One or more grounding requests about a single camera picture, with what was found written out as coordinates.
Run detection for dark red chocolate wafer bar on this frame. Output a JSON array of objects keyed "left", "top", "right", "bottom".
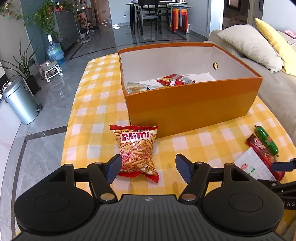
[{"left": 246, "top": 134, "right": 285, "bottom": 181}]

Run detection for white snack packet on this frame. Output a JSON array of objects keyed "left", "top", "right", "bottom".
[{"left": 234, "top": 147, "right": 276, "bottom": 181}]

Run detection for Mimi stick snack bag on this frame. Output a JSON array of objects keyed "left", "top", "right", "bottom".
[{"left": 109, "top": 125, "right": 159, "bottom": 183}]

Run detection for clear bag of brown nuts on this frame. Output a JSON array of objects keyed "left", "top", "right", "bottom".
[{"left": 125, "top": 80, "right": 163, "bottom": 94}]

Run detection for red cartoon snack bag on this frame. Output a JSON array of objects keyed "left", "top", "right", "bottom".
[{"left": 157, "top": 74, "right": 195, "bottom": 87}]

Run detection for green sausage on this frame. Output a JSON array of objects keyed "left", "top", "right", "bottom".
[{"left": 254, "top": 126, "right": 278, "bottom": 156}]

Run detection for grey sofa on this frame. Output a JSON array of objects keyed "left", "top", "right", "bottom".
[{"left": 203, "top": 29, "right": 296, "bottom": 121}]

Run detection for orange cardboard box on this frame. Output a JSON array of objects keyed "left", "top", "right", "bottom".
[{"left": 118, "top": 42, "right": 262, "bottom": 138}]

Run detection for silver trash can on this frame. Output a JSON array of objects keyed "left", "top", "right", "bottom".
[{"left": 3, "top": 78, "right": 43, "bottom": 125}]

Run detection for yellow cushion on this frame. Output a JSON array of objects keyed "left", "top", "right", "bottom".
[{"left": 254, "top": 18, "right": 296, "bottom": 76}]

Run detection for small white stool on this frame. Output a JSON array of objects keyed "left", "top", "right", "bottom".
[{"left": 39, "top": 60, "right": 63, "bottom": 83}]

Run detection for beige cushion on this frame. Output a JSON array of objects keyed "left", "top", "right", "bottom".
[{"left": 217, "top": 25, "right": 283, "bottom": 73}]

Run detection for blue water jug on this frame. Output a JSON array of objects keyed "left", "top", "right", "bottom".
[{"left": 46, "top": 35, "right": 65, "bottom": 65}]

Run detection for green potted plant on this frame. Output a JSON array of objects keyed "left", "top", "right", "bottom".
[{"left": 1, "top": 39, "right": 41, "bottom": 95}]

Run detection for grey drawer cabinet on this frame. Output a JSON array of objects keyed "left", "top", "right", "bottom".
[{"left": 53, "top": 10, "right": 79, "bottom": 51}]

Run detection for red orange stacked stools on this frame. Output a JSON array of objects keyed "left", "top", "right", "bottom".
[{"left": 170, "top": 6, "right": 189, "bottom": 35}]

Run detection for hanging ivy plant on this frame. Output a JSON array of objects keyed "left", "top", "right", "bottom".
[{"left": 1, "top": 1, "right": 74, "bottom": 37}]

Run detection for black dining chair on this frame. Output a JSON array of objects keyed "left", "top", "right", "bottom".
[{"left": 138, "top": 0, "right": 162, "bottom": 35}]

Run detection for dark dining table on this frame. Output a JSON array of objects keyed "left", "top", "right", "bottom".
[{"left": 127, "top": 1, "right": 192, "bottom": 35}]

